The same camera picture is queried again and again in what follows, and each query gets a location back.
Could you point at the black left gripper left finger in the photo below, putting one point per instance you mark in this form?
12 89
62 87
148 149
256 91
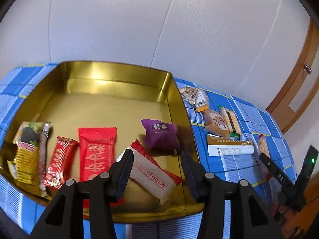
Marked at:
63 217

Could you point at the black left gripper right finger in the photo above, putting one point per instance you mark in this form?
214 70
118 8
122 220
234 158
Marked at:
249 216

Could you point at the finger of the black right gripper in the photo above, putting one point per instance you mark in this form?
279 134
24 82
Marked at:
271 169

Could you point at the small clear biscuit packet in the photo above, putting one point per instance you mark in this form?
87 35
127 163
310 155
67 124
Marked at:
262 145

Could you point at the green cracker packet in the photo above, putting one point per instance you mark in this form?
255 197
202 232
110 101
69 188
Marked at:
231 121

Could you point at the brown white sachet stick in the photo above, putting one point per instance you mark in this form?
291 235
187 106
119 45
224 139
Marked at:
219 146

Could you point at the tan pastry packet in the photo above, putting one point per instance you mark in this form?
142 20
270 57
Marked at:
215 124

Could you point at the clear orange nut packet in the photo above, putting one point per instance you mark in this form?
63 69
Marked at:
195 97

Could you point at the purple snack packet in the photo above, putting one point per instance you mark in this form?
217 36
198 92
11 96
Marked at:
161 135

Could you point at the wooden door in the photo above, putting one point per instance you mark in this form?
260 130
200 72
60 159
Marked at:
279 108

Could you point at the yellow green snack packet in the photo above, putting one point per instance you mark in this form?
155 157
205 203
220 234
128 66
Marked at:
24 166

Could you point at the small red snack packet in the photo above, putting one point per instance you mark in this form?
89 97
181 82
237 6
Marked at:
59 168

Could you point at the large red snack packet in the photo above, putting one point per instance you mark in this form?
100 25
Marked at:
97 146

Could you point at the white red snack packet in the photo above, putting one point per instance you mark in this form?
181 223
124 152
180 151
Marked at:
148 173

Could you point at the silver brown stick packet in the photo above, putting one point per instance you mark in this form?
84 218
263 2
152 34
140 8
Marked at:
43 138

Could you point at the gold tin box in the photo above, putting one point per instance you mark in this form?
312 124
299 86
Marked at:
72 95

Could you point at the metal door handle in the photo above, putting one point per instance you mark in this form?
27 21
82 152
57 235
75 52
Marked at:
307 69

